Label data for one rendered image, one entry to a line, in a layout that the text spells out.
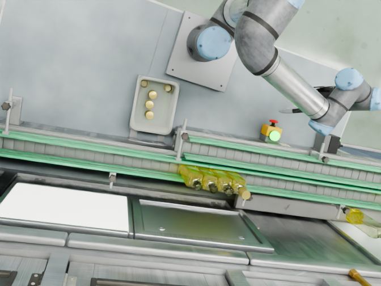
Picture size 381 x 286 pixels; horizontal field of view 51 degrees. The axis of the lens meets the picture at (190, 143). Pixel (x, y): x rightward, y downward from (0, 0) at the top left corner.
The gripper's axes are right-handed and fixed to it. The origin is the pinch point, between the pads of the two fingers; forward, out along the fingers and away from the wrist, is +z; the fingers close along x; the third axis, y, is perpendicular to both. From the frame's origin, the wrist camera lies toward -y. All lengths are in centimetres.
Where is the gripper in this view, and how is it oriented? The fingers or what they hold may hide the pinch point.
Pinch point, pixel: (289, 108)
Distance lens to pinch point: 159.7
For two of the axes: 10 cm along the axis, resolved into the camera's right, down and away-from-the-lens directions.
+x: -7.1, 2.8, -6.4
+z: -6.8, -0.3, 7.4
